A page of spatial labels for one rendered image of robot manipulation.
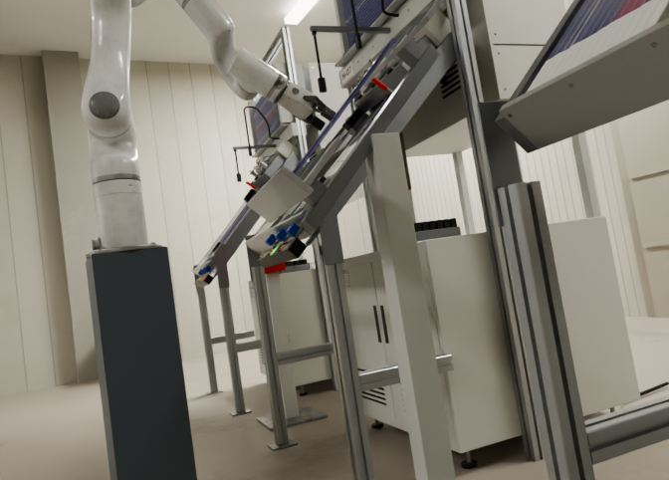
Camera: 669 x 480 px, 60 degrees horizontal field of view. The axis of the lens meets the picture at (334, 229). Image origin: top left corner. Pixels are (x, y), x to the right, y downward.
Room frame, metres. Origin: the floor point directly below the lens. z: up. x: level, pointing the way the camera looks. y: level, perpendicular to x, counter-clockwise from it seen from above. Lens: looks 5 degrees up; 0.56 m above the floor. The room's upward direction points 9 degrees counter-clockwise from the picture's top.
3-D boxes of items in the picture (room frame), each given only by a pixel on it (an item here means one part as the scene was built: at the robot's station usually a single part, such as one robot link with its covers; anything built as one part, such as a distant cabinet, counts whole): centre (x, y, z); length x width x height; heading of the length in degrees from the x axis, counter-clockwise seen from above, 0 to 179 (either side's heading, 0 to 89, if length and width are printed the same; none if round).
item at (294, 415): (2.47, 0.30, 0.39); 0.24 x 0.24 x 0.78; 22
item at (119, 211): (1.48, 0.55, 0.79); 0.19 x 0.19 x 0.18
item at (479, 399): (1.97, -0.40, 0.31); 0.70 x 0.65 x 0.62; 22
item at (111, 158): (1.52, 0.56, 1.00); 0.19 x 0.12 x 0.24; 16
